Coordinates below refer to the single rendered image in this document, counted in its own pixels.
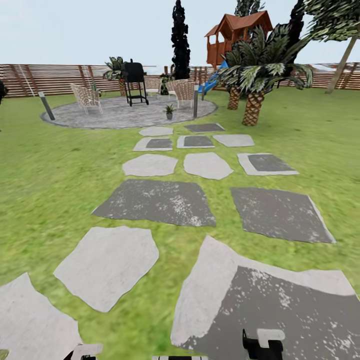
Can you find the charcoal grill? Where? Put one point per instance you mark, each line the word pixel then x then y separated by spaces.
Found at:
pixel 133 72

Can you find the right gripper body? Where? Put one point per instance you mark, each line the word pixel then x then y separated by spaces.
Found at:
pixel 256 352

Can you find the garden chair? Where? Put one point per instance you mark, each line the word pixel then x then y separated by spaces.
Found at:
pixel 185 92
pixel 152 85
pixel 85 96
pixel 172 84

